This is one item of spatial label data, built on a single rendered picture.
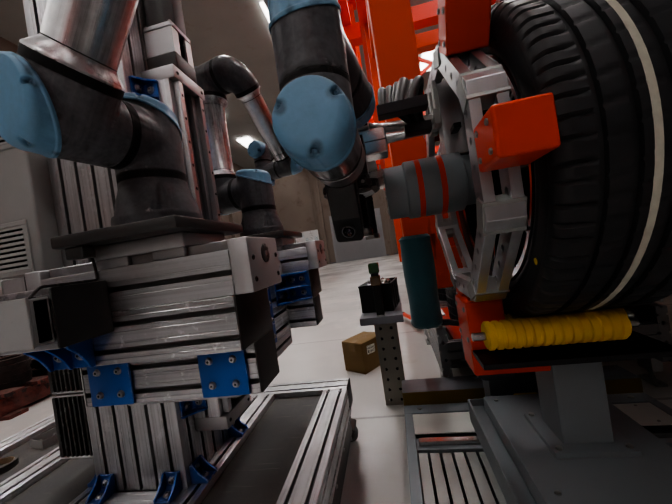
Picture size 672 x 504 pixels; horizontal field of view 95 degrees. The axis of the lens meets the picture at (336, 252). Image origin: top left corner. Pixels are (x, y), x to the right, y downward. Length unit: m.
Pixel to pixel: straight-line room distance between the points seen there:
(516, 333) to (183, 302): 0.61
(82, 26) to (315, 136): 0.38
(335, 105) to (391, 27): 1.24
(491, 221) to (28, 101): 0.64
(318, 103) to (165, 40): 0.79
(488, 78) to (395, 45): 0.93
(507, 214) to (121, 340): 0.67
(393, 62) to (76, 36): 1.11
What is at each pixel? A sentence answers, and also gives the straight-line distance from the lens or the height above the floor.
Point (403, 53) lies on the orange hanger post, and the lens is 1.47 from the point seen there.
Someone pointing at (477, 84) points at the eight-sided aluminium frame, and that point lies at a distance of 0.59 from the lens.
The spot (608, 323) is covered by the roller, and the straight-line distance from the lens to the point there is 0.77.
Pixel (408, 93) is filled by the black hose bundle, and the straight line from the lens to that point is 0.65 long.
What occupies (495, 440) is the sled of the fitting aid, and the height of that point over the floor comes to 0.15.
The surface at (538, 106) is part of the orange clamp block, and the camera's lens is 0.49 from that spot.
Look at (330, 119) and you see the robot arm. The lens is 0.29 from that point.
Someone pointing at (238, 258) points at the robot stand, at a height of 0.74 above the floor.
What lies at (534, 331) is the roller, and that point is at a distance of 0.72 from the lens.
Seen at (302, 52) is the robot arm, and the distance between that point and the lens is 0.35.
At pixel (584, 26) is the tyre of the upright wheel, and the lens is 0.63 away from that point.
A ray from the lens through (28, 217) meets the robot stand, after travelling 1.02.
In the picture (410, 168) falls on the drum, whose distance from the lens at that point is 0.75.
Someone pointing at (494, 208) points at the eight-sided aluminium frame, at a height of 0.76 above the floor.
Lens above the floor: 0.73
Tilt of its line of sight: level
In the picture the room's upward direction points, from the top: 9 degrees counter-clockwise
